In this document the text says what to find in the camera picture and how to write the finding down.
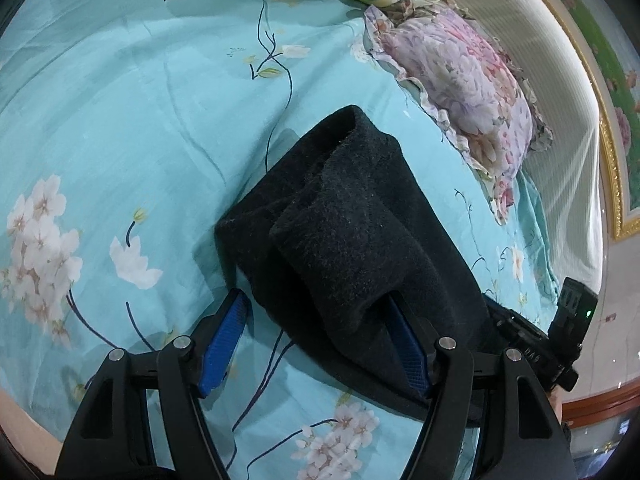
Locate teal floral bed sheet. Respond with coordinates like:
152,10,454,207
0,0,561,480

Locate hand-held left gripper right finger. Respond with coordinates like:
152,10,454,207
385,294,578,480

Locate black pants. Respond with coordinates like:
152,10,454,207
214,105,496,428

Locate gold framed flower painting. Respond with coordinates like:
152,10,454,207
505,0,640,241

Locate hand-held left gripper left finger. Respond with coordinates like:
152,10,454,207
54,289,251,480

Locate pink floral ruffled pillow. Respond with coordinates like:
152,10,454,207
362,2,553,226

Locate reddish wooden furniture edge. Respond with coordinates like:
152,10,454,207
562,385,640,428

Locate white striped padded headboard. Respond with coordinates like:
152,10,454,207
445,0,606,291

